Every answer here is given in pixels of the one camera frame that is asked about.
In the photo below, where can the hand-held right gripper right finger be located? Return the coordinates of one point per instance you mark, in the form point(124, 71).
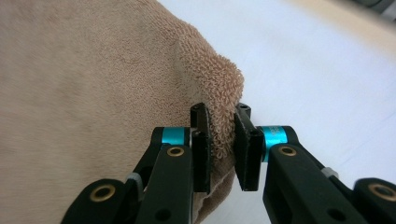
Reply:
point(249, 155)

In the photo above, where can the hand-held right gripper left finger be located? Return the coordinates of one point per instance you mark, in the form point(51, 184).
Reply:
point(200, 149)

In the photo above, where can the white grid mat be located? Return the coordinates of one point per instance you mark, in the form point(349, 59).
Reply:
point(311, 93)

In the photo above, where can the tan terry towel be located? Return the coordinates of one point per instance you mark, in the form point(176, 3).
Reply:
point(93, 109)

